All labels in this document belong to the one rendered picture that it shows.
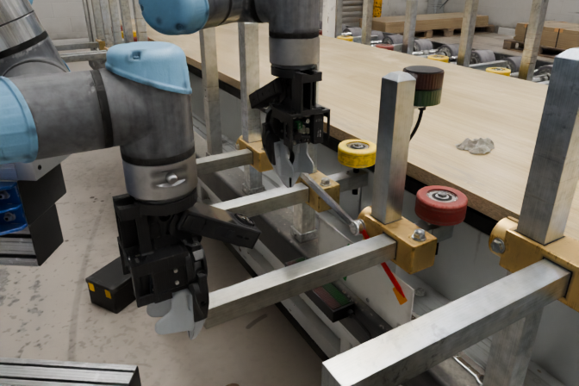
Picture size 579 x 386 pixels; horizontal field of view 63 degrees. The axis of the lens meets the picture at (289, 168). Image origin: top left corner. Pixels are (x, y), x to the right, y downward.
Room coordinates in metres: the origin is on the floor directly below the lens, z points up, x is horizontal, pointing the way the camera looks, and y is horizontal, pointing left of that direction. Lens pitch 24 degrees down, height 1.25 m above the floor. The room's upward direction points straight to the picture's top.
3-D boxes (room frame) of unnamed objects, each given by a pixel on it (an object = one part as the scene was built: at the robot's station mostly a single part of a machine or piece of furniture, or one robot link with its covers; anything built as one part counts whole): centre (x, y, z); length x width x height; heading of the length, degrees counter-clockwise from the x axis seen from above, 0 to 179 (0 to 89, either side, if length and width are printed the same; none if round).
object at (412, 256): (0.66, -0.17, 0.85); 0.13 x 0.06 x 0.05; 30
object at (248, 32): (1.11, 0.09, 0.90); 0.03 x 0.03 x 0.48; 30
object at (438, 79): (0.71, -0.20, 1.10); 0.06 x 0.06 x 0.02
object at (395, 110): (0.68, -0.16, 0.87); 0.03 x 0.03 x 0.48; 30
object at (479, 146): (0.91, -0.39, 0.91); 0.09 x 0.07 x 0.02; 113
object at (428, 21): (9.08, -2.49, 0.23); 2.41 x 0.77 x 0.17; 117
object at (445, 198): (0.69, -0.25, 0.85); 0.08 x 0.08 x 0.11
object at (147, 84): (0.46, 0.14, 1.13); 0.09 x 0.08 x 0.11; 118
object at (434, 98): (0.71, -0.20, 1.07); 0.06 x 0.06 x 0.02
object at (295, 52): (0.73, -0.01, 1.13); 0.08 x 0.08 x 0.05
